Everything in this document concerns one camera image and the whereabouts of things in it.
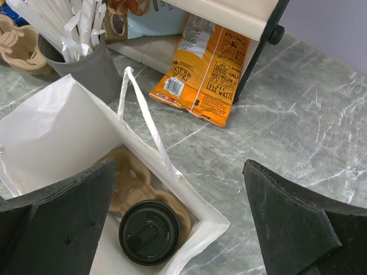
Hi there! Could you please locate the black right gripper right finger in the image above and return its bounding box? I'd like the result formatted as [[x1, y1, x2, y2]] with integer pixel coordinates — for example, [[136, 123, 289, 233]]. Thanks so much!
[[243, 159, 366, 274]]

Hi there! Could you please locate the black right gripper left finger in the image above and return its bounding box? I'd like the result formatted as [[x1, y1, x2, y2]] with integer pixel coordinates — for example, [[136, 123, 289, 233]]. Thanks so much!
[[1, 159, 115, 274]]

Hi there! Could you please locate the black plastic cup lid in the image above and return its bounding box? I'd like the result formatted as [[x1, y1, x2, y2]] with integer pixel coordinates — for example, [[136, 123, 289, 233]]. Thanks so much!
[[118, 200, 182, 266]]

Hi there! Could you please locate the light blue paper bag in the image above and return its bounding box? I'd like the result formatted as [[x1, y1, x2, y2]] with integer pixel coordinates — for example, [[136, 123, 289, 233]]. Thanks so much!
[[1, 67, 230, 274]]

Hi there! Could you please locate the grey straw holder cup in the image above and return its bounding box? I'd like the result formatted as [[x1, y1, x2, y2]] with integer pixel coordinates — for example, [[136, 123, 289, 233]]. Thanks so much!
[[37, 34, 122, 104]]

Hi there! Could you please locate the orange snack bag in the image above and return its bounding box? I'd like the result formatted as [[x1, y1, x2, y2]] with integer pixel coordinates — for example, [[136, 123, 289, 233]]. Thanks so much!
[[149, 14, 249, 127]]

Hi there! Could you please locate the brown cardboard cup carrier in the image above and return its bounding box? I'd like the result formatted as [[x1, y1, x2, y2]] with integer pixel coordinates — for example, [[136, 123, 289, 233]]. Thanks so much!
[[1, 15, 53, 76]]

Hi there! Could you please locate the wrapped white straws bundle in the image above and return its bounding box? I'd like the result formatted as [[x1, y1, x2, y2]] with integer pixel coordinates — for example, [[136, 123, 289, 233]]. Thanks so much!
[[6, 0, 107, 63]]

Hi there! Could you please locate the cream two-tier shelf rack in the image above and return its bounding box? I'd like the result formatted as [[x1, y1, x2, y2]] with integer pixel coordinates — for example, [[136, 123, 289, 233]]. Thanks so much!
[[109, 0, 289, 102]]

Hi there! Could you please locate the blue chips bag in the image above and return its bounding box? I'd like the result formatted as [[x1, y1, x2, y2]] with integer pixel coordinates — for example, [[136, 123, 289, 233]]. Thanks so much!
[[0, 0, 29, 26]]

